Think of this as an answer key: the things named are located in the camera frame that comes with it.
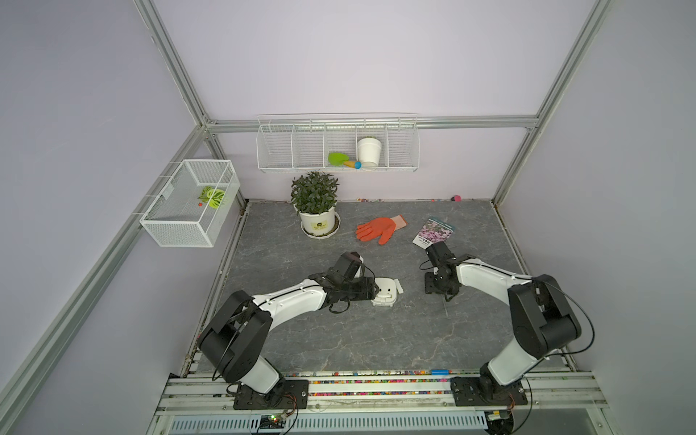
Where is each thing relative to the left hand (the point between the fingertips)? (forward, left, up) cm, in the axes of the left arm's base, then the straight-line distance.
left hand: (372, 292), depth 86 cm
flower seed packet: (+28, -28, -6) cm, 40 cm away
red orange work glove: (+32, -9, -7) cm, 34 cm away
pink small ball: (+47, -45, -8) cm, 66 cm away
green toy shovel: (+44, +9, +19) cm, 49 cm away
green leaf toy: (+24, +47, +23) cm, 58 cm away
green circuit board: (-31, +30, -8) cm, 44 cm away
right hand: (+4, -23, -6) cm, 24 cm away
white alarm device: (0, -5, -3) cm, 6 cm away
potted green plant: (+33, +18, +12) cm, 39 cm away
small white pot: (+40, -3, +25) cm, 47 cm away
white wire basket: (+23, +54, +19) cm, 62 cm away
